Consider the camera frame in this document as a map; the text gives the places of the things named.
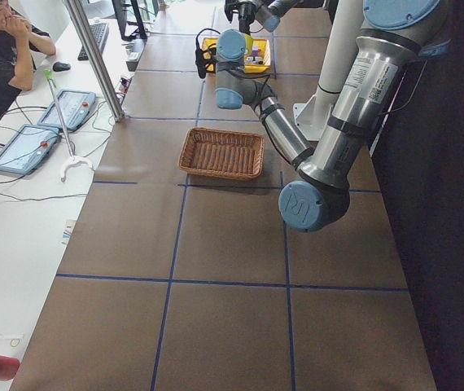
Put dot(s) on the yellow tape roll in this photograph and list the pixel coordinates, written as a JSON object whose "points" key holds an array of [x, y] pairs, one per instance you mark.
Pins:
{"points": [[248, 43]]}

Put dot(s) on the brown wicker basket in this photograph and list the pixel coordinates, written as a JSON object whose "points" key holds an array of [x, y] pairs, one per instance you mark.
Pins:
{"points": [[222, 154]]}

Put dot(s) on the yellow plastic basket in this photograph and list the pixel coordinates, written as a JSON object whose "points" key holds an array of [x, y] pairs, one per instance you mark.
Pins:
{"points": [[259, 64]]}

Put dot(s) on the white reach grabber tool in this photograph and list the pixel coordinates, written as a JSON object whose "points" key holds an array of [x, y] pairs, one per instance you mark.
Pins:
{"points": [[73, 159]]}

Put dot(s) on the far teach pendant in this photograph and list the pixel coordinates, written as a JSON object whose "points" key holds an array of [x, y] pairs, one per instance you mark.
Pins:
{"points": [[75, 106]]}

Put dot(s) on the teach pendant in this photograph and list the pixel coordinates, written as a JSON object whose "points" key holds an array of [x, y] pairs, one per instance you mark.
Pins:
{"points": [[75, 106], [28, 148]]}

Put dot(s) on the black monitor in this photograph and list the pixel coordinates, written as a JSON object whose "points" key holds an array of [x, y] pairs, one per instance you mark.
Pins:
{"points": [[128, 17]]}

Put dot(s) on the near teach pendant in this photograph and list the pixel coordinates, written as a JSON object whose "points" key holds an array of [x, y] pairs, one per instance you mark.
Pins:
{"points": [[28, 148]]}

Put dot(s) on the black keyboard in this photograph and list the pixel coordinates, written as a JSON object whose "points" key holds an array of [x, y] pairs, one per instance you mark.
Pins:
{"points": [[99, 32]]}

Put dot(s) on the black computer mouse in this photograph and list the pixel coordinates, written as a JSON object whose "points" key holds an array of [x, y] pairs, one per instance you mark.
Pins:
{"points": [[60, 67]]}

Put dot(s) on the seated person in black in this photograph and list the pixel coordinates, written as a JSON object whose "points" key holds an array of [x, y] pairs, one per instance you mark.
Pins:
{"points": [[18, 40]]}

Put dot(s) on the aluminium frame post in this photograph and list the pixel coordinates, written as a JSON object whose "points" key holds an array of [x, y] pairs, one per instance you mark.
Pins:
{"points": [[82, 26]]}

